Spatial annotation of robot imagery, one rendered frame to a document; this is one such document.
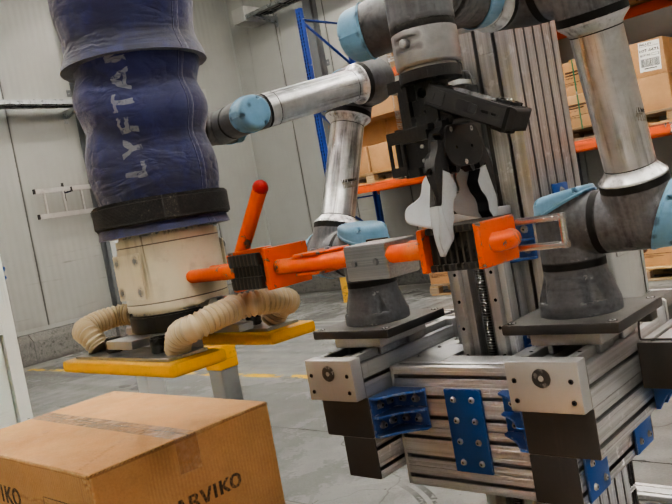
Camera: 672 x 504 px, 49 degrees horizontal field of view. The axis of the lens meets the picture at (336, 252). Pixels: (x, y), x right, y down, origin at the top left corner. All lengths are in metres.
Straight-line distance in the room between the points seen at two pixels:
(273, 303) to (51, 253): 10.02
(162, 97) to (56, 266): 9.98
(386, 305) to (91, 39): 0.84
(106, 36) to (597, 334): 0.95
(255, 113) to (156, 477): 0.73
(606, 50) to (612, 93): 0.07
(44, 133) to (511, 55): 10.08
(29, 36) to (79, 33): 10.47
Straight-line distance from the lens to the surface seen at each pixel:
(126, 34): 1.21
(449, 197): 0.81
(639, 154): 1.33
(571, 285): 1.40
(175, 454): 1.41
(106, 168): 1.21
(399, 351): 1.68
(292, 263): 1.00
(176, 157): 1.19
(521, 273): 1.65
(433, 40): 0.84
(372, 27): 1.00
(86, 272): 11.34
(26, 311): 10.91
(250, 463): 1.52
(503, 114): 0.79
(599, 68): 1.30
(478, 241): 0.79
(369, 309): 1.66
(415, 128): 0.84
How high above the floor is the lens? 1.30
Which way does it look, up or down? 3 degrees down
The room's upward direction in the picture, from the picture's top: 10 degrees counter-clockwise
